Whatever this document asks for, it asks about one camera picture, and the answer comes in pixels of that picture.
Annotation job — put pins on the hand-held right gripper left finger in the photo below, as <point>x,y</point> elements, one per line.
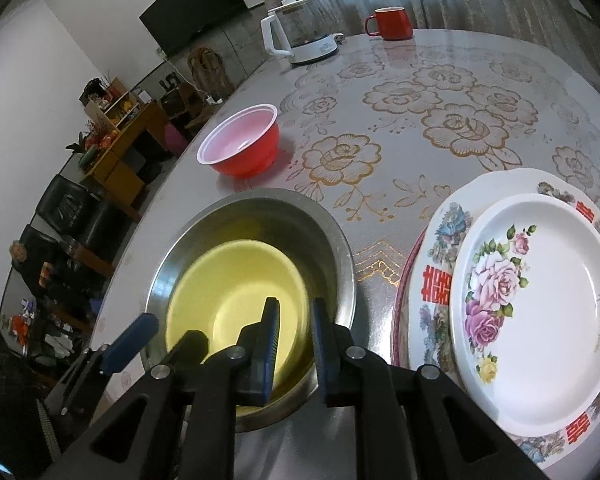
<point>272,340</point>

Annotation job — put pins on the pink stool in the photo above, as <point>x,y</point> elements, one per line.
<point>175,137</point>

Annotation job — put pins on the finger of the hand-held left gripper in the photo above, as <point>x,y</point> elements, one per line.
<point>192,345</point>
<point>130,340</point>

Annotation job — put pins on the wooden chair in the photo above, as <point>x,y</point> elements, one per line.
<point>207,72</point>

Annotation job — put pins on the red mug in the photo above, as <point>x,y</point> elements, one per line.
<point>392,25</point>

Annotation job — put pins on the red plastic bowl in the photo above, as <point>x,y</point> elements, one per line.
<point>240,140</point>

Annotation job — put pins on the wooden cabinet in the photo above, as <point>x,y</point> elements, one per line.
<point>120,160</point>

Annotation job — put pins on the white electric glass kettle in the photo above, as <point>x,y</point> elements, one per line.
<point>305,35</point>

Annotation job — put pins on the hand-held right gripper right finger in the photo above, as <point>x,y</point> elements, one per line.
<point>320,345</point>

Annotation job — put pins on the yellow plastic bowl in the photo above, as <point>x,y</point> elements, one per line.
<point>220,285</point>

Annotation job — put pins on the large white printed plate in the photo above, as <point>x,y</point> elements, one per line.
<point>435,280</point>

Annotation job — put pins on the gold floral lace tablecloth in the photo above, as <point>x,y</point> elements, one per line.
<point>430,110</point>

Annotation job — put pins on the small white rose plate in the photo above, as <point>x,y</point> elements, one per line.
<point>550,310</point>

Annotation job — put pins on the black leather sofa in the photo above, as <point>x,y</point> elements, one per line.
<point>70,220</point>

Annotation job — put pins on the black flat television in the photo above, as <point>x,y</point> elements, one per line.
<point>190,10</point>

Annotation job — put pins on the stainless steel bowl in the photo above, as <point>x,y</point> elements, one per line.
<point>260,215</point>

